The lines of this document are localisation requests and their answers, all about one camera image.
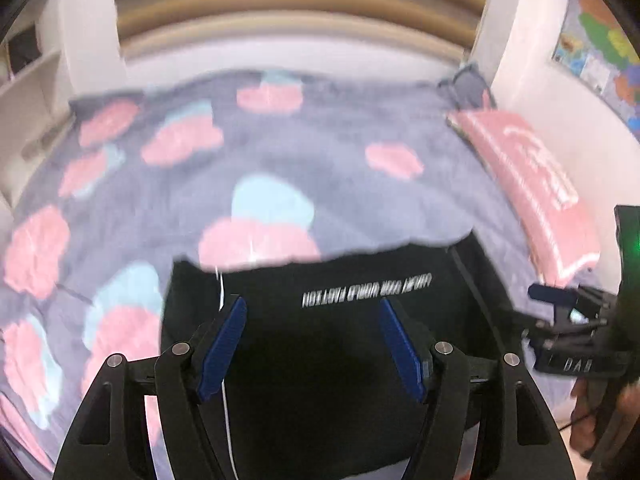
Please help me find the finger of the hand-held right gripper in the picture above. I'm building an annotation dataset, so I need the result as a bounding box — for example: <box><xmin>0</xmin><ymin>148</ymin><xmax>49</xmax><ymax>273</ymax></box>
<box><xmin>520</xmin><ymin>316</ymin><xmax>603</xmax><ymax>347</ymax></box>
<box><xmin>527</xmin><ymin>282</ymin><xmax>618</xmax><ymax>322</ymax></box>

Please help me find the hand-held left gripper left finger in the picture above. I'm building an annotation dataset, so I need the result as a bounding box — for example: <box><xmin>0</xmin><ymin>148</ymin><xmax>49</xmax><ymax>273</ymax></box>
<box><xmin>52</xmin><ymin>295</ymin><xmax>249</xmax><ymax>480</ymax></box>

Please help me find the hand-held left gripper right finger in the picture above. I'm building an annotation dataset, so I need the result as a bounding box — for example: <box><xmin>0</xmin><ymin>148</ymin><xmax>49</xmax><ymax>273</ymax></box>
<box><xmin>378</xmin><ymin>297</ymin><xmax>573</xmax><ymax>480</ymax></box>

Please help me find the black hooded jacket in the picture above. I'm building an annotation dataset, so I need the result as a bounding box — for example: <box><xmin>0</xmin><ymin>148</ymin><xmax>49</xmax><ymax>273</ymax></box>
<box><xmin>160</xmin><ymin>232</ymin><xmax>543</xmax><ymax>480</ymax></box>

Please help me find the person's right hand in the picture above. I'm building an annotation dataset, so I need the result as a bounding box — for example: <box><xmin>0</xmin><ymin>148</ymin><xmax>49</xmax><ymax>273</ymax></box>
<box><xmin>570</xmin><ymin>379</ymin><xmax>607</xmax><ymax>461</ymax></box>

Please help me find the pink quilted pillow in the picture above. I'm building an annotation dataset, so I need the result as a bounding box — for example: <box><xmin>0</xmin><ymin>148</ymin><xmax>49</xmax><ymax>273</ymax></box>
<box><xmin>446</xmin><ymin>108</ymin><xmax>602</xmax><ymax>288</ymax></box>

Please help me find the grey floral blanket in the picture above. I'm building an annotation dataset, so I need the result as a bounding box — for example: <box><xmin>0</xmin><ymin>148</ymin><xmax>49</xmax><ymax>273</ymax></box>
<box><xmin>0</xmin><ymin>67</ymin><xmax>576</xmax><ymax>480</ymax></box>

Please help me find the grey pillow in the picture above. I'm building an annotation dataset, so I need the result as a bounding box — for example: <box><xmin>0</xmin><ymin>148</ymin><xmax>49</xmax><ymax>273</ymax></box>
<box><xmin>439</xmin><ymin>64</ymin><xmax>498</xmax><ymax>111</ymax></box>

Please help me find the white shelf unit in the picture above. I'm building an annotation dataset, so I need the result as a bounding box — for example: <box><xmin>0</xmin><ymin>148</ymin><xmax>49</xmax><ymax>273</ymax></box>
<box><xmin>0</xmin><ymin>25</ymin><xmax>76</xmax><ymax>196</ymax></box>

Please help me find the beige ribbed headboard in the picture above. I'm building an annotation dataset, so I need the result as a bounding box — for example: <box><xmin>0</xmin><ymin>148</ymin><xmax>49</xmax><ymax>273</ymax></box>
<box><xmin>115</xmin><ymin>0</ymin><xmax>493</xmax><ymax>63</ymax></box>

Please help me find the colourful wall map poster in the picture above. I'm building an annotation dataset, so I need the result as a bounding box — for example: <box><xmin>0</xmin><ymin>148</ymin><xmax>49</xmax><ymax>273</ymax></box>
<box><xmin>552</xmin><ymin>0</ymin><xmax>640</xmax><ymax>141</ymax></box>

